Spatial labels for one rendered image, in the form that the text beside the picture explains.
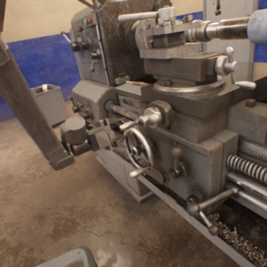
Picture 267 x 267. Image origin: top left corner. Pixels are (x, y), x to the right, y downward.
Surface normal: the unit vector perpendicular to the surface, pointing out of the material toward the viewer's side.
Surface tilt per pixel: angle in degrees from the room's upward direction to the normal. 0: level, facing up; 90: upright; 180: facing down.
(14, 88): 111
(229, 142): 90
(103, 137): 68
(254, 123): 90
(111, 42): 90
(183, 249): 0
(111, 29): 90
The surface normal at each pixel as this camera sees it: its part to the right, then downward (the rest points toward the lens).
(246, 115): -0.83, 0.36
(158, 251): -0.14, -0.88
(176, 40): 0.51, 0.32
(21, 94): 0.66, 0.56
